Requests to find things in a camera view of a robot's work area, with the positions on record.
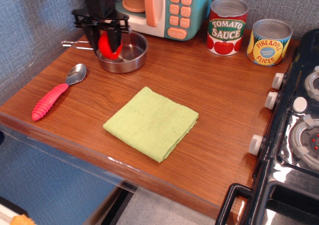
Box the red toy tomato half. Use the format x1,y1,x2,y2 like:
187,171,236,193
98,31,123,60

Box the tomato sauce can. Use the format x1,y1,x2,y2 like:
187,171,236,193
207,0,249,56

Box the black toy stove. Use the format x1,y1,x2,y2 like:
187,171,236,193
216,29,319,225

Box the orange plush object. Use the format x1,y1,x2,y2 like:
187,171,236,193
10,215,35,225

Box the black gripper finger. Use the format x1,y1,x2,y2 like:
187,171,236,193
107,27,122,53
82,25,101,52

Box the small steel pot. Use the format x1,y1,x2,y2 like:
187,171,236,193
61,30,149,74

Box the pineapple slices can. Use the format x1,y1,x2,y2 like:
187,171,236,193
247,18,293,66

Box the toy microwave teal and pink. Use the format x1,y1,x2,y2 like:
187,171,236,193
115,0,212,41

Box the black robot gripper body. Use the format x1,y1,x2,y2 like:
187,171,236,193
72,0,132,33

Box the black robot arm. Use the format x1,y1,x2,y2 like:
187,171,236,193
72,0,132,58

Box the red handled metal spoon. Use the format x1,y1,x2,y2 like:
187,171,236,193
31,63,87,121

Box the green folded cloth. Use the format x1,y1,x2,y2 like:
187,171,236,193
103,87,199,163

